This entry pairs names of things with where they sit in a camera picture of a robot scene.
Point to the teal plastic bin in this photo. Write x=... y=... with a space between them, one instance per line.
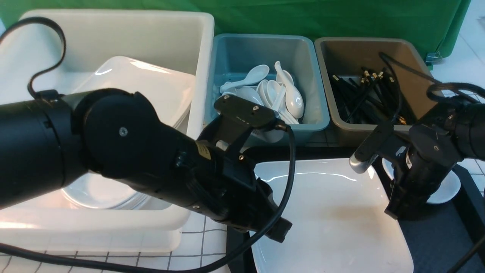
x=233 y=55

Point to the brown plastic bin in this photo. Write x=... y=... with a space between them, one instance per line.
x=346 y=56

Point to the green backdrop cloth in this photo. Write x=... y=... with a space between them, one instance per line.
x=432 y=26

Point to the white rectangular rice plate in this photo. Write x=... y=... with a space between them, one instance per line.
x=338 y=225

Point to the white grid tablecloth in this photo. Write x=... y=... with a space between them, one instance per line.
x=202 y=240

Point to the binder clip right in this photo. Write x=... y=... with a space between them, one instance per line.
x=433 y=58

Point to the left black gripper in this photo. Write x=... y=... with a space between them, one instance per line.
x=230 y=193

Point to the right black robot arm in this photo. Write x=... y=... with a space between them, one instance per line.
x=447 y=134

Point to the white bowl upper right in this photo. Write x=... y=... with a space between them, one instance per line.
x=448 y=189

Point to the white spoons in teal bin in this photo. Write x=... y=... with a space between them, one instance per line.
x=280 y=95

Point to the stacked white square plates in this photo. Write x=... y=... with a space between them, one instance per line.
x=169 y=91

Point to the stacked white small bowls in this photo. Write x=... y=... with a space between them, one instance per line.
x=92 y=191

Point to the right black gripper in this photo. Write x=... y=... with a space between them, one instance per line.
x=415 y=180

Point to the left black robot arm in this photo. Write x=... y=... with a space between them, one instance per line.
x=47 y=143

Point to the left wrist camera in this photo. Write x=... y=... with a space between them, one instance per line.
x=248 y=113

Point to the large white plastic bin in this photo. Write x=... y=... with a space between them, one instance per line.
x=180 y=41

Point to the black chopsticks in brown bin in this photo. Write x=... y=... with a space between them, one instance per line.
x=371 y=98

